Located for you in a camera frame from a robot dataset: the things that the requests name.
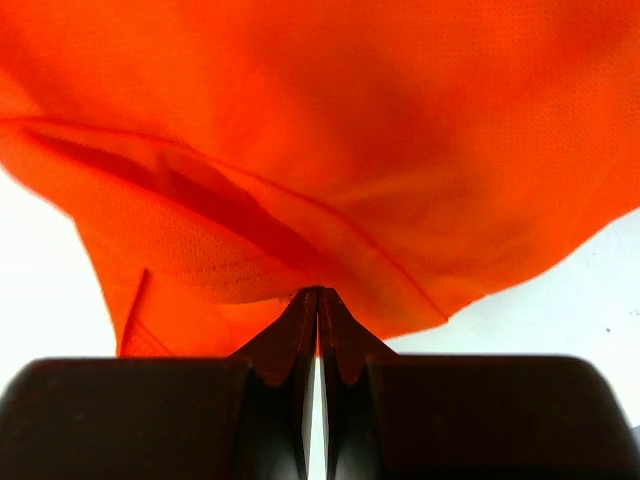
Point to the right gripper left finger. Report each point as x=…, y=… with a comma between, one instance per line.
x=245, y=416

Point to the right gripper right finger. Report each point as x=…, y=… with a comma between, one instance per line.
x=397, y=416

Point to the orange t shirt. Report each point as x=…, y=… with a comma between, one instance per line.
x=416, y=156

